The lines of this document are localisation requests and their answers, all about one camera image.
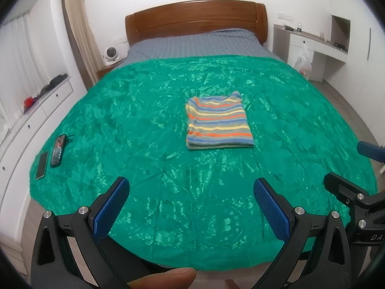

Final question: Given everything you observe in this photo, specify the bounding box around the green patterned blanket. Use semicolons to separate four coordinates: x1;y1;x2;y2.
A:
28;55;378;273

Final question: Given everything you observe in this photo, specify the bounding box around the striped knit sweater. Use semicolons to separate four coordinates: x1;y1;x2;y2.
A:
185;91;256;151

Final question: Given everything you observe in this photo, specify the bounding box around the white plastic bag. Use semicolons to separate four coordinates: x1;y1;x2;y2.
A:
293;44;313;77

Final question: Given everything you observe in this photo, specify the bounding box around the white window-seat cabinet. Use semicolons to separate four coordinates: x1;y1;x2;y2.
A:
0;75;74;238

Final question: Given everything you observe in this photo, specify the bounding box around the black cloth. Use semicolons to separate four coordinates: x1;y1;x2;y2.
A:
34;73;69;100

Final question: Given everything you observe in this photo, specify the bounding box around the wooden nightstand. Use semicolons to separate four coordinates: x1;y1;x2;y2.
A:
97;60;124;82

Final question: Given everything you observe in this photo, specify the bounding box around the beige curtain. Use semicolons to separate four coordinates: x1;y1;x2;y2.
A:
61;0;100;89

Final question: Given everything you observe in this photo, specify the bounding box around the small white fan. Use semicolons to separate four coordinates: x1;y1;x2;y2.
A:
102;46;124;64

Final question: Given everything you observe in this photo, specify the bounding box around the glossy black smartphone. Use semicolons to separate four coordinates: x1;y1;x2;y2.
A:
51;134;67;167

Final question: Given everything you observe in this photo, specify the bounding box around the white desk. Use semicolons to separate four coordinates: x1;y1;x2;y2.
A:
273;24;349;82

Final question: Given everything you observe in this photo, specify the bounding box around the brown wooden headboard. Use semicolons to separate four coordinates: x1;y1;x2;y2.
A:
125;0;268;48

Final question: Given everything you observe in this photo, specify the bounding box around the grey checked bedsheet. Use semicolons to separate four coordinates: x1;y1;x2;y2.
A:
123;28;280;66

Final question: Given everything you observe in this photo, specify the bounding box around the person's left hand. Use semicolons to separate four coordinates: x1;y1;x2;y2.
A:
126;267;197;289

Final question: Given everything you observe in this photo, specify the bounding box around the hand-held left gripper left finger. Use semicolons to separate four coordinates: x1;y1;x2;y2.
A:
31;177;134;289

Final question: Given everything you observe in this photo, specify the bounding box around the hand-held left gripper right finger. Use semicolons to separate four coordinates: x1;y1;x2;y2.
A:
250;178;352;289

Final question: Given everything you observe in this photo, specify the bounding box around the grey smartphone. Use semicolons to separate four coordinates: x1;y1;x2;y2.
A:
35;151;49;180

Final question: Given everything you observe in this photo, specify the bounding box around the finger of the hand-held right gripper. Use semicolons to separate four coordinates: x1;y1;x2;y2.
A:
357;141;385;164
323;172;385;229

